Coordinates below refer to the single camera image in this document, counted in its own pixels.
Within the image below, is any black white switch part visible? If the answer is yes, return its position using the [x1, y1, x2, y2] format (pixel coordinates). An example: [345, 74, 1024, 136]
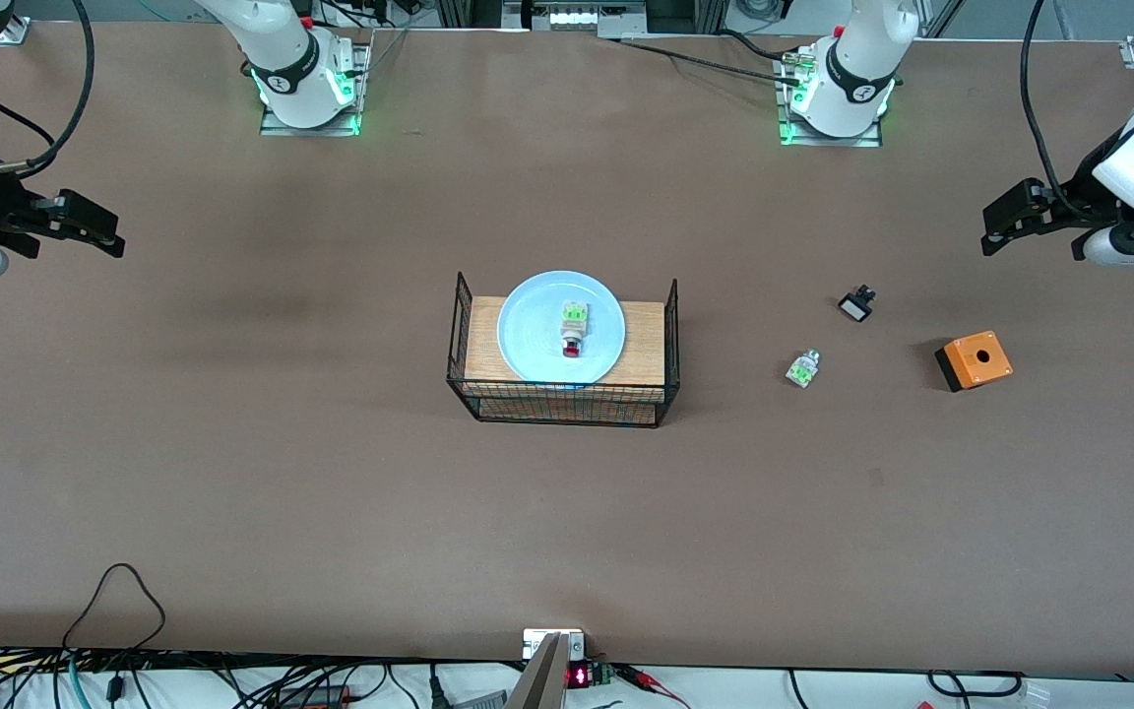
[837, 285, 878, 325]

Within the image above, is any light blue round plate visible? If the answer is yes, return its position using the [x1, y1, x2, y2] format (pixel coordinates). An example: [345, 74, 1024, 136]
[497, 270, 627, 387]

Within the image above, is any black cable to arm base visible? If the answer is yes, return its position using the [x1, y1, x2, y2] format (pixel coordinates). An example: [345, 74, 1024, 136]
[614, 30, 806, 86]

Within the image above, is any black wire rack wooden top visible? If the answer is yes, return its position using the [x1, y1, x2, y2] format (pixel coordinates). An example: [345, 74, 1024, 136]
[446, 273, 682, 429]

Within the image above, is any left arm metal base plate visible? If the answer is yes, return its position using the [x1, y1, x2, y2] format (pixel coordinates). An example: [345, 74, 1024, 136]
[775, 49, 886, 150]

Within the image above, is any orange button enclosure box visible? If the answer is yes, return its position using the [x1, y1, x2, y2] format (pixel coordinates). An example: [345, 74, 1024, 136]
[933, 330, 1015, 394]

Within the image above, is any silver metal bracket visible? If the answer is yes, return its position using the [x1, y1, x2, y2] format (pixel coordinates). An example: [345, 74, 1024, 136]
[522, 627, 587, 662]

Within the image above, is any grey aluminium bar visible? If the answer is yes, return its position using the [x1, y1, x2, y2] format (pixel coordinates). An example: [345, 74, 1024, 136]
[505, 632, 569, 709]

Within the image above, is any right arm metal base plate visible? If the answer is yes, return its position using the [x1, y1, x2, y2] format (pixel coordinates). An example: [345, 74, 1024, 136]
[259, 39, 373, 138]

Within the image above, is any red clip lead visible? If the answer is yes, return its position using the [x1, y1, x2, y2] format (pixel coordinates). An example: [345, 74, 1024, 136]
[616, 664, 692, 709]

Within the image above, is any black coiled cable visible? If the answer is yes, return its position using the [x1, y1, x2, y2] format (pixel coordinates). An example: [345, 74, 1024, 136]
[925, 669, 1027, 701]

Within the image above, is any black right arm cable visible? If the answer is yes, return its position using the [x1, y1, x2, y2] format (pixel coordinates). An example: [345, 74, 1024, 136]
[0, 0, 97, 178]

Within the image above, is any black power adapter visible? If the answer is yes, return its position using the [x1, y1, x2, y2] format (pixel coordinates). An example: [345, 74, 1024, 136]
[275, 683, 353, 709]

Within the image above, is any red push button switch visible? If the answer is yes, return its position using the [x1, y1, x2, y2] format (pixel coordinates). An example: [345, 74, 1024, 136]
[559, 299, 592, 361]

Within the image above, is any black looped cable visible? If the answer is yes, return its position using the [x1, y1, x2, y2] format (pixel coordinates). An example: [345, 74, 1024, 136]
[61, 562, 167, 653]

